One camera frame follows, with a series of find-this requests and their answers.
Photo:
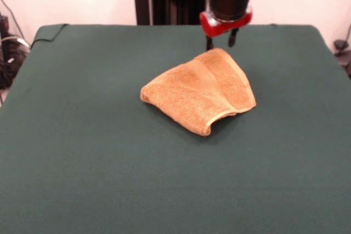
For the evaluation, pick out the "black wall power strip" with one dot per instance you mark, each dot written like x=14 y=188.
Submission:
x=4 y=25

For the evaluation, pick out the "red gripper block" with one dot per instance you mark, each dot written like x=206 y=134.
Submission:
x=219 y=29

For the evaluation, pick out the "black power adapter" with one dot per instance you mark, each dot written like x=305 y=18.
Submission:
x=340 y=45

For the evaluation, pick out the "dark green table cloth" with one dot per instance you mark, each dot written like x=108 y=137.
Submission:
x=82 y=135

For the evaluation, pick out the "tan terry towel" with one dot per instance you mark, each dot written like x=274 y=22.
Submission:
x=197 y=94

